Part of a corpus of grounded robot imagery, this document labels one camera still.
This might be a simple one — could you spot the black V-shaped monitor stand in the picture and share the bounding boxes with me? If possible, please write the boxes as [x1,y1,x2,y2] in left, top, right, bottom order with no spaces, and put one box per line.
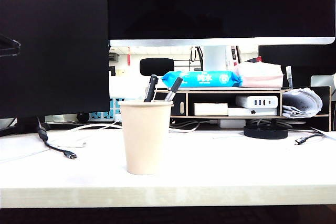
[0,115,52,137]

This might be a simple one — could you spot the pink tissue pack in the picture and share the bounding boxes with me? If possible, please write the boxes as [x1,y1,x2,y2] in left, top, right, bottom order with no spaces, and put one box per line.
[234,61,285,88]

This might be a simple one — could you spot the black hanging cable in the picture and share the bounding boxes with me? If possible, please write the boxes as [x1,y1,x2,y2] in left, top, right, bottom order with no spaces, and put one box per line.
[191,46,205,63]

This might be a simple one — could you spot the white paper sheet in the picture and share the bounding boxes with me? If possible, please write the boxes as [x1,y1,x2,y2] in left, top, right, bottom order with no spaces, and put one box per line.
[311,126,336,141]

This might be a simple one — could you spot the white power brick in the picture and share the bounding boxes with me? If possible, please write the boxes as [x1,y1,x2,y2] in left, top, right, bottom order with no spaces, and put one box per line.
[219,119,245,130]

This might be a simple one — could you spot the clear white pen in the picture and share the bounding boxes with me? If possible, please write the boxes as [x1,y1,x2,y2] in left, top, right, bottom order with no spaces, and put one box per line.
[285,66,293,89]

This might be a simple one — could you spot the black cable with inline adapter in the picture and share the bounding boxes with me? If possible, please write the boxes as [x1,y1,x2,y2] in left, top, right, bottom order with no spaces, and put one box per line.
[36,115,79,160]

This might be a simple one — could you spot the grey cable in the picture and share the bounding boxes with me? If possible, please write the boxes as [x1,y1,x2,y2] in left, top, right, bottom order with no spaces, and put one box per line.
[248,118,308,130]

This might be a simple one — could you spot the black cable with USB plug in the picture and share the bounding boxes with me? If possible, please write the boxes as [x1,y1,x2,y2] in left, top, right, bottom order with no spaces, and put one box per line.
[294,132,326,145]

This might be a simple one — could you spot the flat white box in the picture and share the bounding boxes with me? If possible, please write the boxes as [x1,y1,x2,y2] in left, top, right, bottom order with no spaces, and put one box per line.
[227,107,278,116]

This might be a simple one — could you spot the white multi-port charger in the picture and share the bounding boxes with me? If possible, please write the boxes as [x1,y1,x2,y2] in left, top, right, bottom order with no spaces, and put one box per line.
[235,95,278,109]

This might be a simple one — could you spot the beige paper cup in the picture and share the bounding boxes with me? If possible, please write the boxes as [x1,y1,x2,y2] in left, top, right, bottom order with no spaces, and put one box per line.
[118,100,174,175]

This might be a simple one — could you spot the blue wet wipes pack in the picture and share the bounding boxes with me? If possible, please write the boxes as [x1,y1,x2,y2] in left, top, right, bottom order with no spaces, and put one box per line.
[161,70,242,88]

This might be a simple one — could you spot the white rounded object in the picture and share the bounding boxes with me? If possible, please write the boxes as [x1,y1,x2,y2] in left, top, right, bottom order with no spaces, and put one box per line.
[310,73,336,104]

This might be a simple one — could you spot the large silver-edged monitor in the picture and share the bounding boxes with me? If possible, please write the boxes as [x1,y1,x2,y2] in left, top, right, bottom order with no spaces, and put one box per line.
[107,0,336,71]

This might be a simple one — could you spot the black wooden desk shelf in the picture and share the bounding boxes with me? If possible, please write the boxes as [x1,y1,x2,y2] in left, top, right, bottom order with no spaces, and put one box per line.
[153,85,333,132]

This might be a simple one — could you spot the thin white cable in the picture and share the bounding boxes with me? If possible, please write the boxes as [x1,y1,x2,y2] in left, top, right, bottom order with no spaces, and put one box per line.
[0,123,122,163]

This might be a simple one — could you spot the white cable with plug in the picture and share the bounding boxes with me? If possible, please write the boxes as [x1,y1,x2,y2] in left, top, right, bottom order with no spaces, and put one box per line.
[48,120,202,149]

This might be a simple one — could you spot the grey-capped marker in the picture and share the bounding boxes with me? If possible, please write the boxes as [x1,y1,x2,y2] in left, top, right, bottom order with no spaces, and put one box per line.
[164,76,184,102]

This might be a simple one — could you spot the white blue power strip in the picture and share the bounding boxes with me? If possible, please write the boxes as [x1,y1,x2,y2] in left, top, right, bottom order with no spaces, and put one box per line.
[52,97,122,123]

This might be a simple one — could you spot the black frameless monitor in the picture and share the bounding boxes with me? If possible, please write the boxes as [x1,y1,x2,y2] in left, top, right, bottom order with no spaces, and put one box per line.
[0,0,111,119]

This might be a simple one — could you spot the black chair headrest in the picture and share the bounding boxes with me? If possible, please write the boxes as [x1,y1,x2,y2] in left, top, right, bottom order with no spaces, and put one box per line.
[139,57,175,76]

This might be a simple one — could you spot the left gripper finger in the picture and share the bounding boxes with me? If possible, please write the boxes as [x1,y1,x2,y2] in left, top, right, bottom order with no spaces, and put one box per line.
[0,34,21,57]

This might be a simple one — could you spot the black round base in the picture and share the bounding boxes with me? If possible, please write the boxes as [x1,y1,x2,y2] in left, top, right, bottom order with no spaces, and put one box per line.
[243,124,289,140]

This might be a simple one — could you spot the rolled printed papers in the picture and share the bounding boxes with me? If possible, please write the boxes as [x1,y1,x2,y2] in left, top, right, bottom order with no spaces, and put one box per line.
[282,87,323,119]

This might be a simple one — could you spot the beige rectangular box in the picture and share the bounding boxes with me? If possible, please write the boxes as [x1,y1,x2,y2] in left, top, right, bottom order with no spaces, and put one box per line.
[193,102,228,116]

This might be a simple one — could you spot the black-capped marker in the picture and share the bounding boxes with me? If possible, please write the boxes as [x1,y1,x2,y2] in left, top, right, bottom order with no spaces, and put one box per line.
[143,74,159,103]

